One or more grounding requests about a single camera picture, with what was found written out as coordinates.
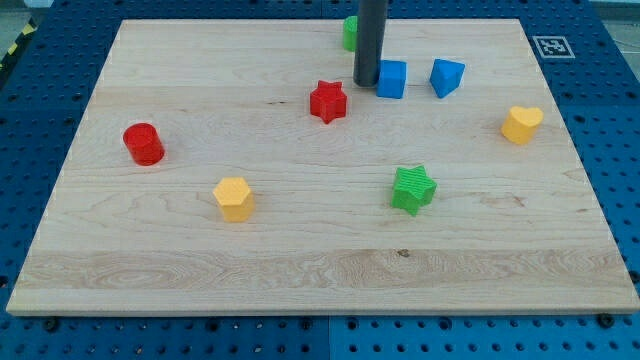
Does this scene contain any blue cube block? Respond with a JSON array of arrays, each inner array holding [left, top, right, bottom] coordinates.
[[376, 60, 407, 99]]

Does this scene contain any red star block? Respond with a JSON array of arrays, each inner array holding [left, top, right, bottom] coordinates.
[[310, 80, 348, 124]]

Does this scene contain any yellow hexagon block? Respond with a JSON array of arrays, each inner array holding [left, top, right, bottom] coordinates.
[[213, 177, 255, 222]]

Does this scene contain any green star block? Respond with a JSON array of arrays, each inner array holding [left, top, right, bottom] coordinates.
[[391, 165, 437, 217]]

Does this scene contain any light wooden board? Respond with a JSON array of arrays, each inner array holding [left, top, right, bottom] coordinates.
[[7, 19, 639, 317]]

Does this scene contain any green block behind rod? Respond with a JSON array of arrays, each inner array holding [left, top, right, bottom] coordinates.
[[342, 15, 358, 52]]

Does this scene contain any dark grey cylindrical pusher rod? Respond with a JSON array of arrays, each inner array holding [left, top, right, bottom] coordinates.
[[353, 0, 388, 88]]

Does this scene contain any blue triangular block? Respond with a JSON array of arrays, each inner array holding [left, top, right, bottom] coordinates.
[[429, 59, 466, 98]]

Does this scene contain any red cylinder block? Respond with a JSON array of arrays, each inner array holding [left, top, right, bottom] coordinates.
[[123, 123, 165, 166]]

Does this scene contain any yellow heart block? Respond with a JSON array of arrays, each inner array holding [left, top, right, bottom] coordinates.
[[500, 106, 544, 145]]

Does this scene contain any white fiducial marker tag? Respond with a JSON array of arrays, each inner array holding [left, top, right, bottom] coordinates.
[[532, 35, 575, 59]]

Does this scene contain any black bolt front left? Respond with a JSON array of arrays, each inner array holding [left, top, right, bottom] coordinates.
[[42, 317, 60, 333]]

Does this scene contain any black bolt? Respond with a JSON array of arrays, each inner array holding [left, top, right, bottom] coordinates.
[[42, 317, 60, 333], [596, 313, 615, 329]]

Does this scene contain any black bolt front right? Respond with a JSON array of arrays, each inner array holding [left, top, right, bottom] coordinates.
[[596, 313, 615, 329]]

